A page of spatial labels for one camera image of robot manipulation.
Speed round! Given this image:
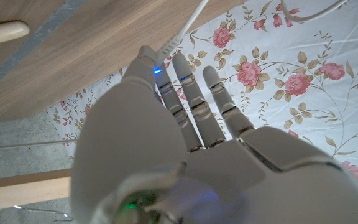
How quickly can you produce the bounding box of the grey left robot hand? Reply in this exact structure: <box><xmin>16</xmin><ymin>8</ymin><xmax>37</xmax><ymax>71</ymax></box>
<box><xmin>70</xmin><ymin>45</ymin><xmax>358</xmax><ymax>224</ymax></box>

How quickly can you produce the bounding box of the white Ethernet cable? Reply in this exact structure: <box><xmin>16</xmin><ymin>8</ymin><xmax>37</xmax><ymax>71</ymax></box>
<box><xmin>154</xmin><ymin>0</ymin><xmax>349</xmax><ymax>66</ymax></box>

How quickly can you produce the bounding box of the wooden hanger with metal rod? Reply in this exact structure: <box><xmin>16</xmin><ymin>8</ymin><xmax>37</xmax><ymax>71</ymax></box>
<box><xmin>0</xmin><ymin>169</ymin><xmax>74</xmax><ymax>223</ymax></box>

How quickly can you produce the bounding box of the colourful wooden maraca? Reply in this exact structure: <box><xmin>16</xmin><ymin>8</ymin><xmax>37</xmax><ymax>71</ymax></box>
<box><xmin>0</xmin><ymin>21</ymin><xmax>30</xmax><ymax>47</ymax></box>

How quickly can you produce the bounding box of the floral backdrop cloth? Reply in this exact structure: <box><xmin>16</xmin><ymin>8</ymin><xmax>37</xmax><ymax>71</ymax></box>
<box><xmin>47</xmin><ymin>0</ymin><xmax>358</xmax><ymax>206</ymax></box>

